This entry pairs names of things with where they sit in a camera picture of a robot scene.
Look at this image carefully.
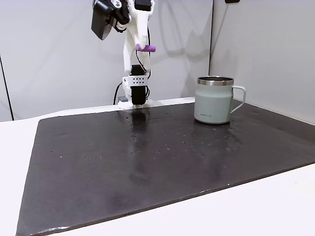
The purple pen grip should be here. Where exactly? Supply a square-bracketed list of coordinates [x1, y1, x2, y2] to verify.
[136, 43, 157, 53]

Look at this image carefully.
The pale green insulated mug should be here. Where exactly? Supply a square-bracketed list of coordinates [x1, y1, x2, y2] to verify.
[193, 76, 247, 125]

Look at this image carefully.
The black table mat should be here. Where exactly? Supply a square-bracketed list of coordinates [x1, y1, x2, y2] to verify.
[15, 99, 315, 236]

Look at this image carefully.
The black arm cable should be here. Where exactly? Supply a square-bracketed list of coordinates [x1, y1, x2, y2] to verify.
[134, 26, 151, 81]

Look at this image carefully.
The black camera box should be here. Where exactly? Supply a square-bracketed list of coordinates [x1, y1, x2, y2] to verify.
[91, 0, 116, 41]

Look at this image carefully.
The black base cable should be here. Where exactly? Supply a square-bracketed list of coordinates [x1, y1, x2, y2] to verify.
[113, 82, 123, 106]

